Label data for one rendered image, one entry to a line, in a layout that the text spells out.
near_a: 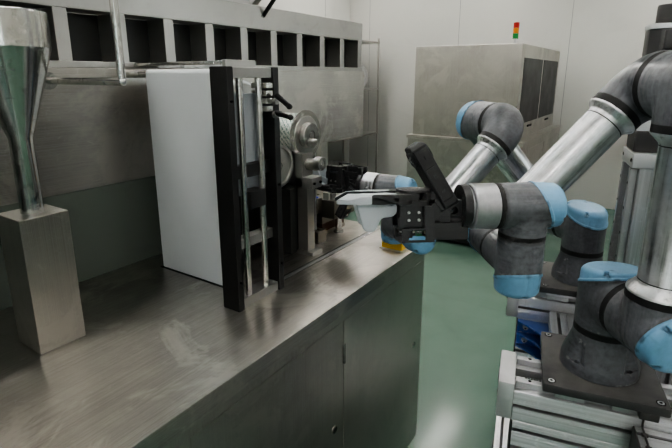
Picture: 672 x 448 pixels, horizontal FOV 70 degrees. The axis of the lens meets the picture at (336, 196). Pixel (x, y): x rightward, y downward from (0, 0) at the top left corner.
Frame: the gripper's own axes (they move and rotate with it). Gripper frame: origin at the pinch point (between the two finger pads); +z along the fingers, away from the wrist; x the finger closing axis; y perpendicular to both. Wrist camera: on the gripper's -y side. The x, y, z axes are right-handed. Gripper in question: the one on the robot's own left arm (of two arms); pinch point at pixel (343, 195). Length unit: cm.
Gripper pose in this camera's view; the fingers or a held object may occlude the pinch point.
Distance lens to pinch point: 76.4
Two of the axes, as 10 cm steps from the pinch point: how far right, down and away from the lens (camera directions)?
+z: -10.0, 0.2, -0.7
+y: 0.1, 9.9, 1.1
